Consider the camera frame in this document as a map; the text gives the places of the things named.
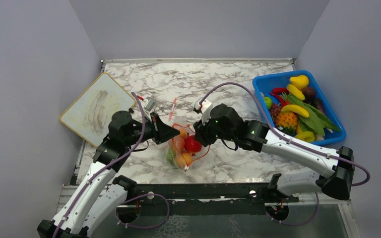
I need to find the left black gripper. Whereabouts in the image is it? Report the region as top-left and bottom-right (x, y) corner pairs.
(125, 112), (181, 147)

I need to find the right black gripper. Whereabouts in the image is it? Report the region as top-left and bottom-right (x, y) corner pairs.
(193, 111), (236, 147)

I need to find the small orange peach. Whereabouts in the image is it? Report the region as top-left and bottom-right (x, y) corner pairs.
(177, 126), (189, 140)

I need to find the green cabbage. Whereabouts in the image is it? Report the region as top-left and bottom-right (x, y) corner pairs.
(166, 149), (176, 166)

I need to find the clear orange zip top bag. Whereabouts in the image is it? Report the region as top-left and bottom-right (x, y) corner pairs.
(164, 117), (210, 172)

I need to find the red yellow apple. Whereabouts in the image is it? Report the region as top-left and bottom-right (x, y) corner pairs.
(185, 135), (202, 154)

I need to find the pink peach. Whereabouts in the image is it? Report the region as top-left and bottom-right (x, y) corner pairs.
(174, 152), (193, 170)

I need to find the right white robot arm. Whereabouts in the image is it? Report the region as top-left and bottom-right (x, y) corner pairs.
(193, 103), (355, 202)

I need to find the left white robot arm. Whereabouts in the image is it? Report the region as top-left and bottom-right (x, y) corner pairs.
(37, 111), (180, 238)

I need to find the red white pen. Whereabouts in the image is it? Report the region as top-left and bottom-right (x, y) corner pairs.
(168, 97), (177, 121)

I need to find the small green lime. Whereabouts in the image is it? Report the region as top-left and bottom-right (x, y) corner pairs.
(263, 97), (272, 110)

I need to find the dark grape bunch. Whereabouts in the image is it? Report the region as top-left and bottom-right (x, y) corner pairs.
(269, 103), (282, 122)

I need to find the red chili pepper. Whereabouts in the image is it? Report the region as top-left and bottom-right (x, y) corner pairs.
(269, 88), (290, 107)

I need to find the orange spiky pineapple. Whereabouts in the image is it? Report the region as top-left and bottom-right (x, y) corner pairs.
(274, 112), (298, 135)

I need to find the yellow banana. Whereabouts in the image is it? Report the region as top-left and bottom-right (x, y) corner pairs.
(281, 104), (310, 118)
(286, 83), (306, 101)

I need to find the wood framed whiteboard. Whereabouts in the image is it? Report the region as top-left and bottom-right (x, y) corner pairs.
(59, 73), (136, 147)

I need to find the yellow bell pepper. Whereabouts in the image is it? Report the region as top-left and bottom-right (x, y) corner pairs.
(295, 131), (316, 143)

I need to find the yellow pear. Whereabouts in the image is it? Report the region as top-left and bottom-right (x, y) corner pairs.
(289, 75), (309, 91)

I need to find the dark passion fruit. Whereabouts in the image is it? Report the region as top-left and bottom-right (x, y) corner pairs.
(302, 87), (316, 101)

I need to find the green leafy vegetable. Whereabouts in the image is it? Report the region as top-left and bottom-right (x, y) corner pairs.
(288, 95), (341, 137)

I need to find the purple eggplant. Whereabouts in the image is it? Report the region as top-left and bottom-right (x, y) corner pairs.
(312, 98), (326, 115)

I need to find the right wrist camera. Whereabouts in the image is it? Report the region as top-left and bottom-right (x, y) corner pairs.
(193, 99), (213, 125)

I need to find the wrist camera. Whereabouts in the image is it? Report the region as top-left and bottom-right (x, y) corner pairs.
(143, 97), (157, 120)
(193, 99), (213, 125)

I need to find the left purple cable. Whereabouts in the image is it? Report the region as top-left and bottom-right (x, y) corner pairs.
(51, 92), (171, 238)

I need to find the purple cable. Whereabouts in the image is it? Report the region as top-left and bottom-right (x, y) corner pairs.
(51, 92), (171, 238)
(199, 82), (371, 227)

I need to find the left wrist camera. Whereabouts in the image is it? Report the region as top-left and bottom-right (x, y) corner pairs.
(143, 97), (157, 120)

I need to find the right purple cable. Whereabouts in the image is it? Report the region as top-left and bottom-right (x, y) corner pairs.
(199, 82), (371, 227)

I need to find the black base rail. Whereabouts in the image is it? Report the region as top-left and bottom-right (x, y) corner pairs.
(116, 182), (299, 220)

